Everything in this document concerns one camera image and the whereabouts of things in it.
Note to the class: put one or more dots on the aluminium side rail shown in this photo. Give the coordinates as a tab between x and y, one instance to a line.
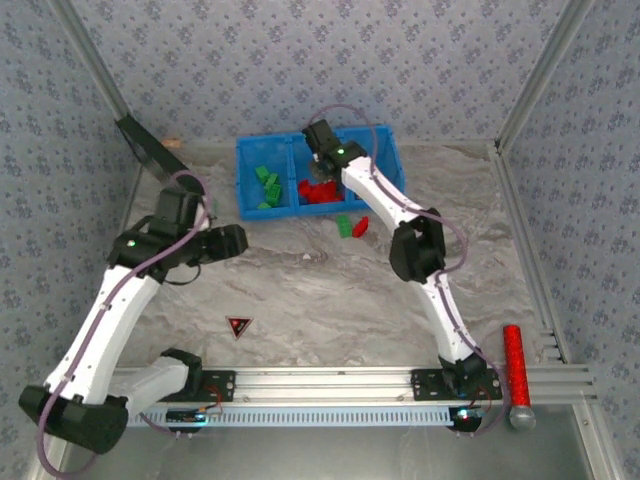
545	320
132	200

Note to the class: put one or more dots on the black flat panel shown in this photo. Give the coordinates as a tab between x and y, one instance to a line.
145	145

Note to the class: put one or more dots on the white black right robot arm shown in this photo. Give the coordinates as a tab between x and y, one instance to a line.
356	181

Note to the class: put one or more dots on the small plain wooden block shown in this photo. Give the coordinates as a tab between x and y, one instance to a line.
172	143

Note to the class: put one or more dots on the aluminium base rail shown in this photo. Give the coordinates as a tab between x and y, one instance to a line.
325	385

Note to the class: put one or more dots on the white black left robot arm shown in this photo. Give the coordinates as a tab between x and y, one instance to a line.
110	320

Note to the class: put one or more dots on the black red triangle marker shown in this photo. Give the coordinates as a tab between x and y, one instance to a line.
239	326

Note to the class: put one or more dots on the grey metal sheet panel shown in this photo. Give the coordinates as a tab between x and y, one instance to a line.
325	455

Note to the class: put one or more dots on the red glitter toy microphone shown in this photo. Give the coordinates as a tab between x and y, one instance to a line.
517	370

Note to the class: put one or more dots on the blue three-compartment plastic bin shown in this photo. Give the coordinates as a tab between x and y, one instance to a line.
272	150

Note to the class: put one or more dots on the aluminium frame post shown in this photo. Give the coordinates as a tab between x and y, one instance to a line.
545	70
90	55

